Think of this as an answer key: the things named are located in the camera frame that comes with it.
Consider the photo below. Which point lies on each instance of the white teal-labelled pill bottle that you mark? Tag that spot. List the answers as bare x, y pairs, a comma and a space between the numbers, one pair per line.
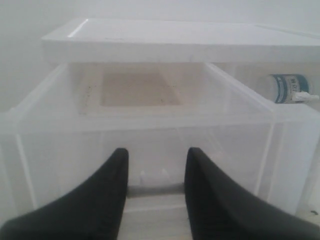
291, 89

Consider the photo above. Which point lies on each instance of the white plastic drawer cabinet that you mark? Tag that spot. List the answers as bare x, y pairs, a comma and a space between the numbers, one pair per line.
120, 41

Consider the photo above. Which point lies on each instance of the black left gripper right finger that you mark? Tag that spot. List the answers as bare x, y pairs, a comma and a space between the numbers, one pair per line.
220, 209

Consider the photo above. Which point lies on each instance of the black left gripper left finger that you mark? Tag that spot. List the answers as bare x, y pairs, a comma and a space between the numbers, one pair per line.
91, 211

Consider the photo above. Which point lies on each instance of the clear drawer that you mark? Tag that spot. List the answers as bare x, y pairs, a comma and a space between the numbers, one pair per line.
65, 129
254, 76

